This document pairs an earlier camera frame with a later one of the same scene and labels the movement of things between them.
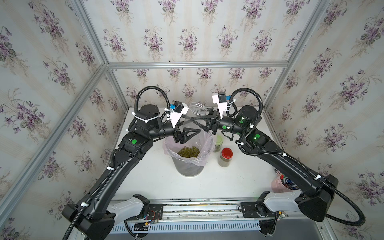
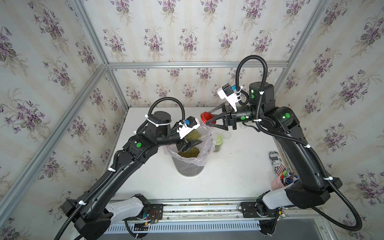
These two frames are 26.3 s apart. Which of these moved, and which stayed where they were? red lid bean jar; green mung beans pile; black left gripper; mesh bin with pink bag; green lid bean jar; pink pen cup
Moved: red lid bean jar; black left gripper
Stayed: mesh bin with pink bag; green lid bean jar; green mung beans pile; pink pen cup
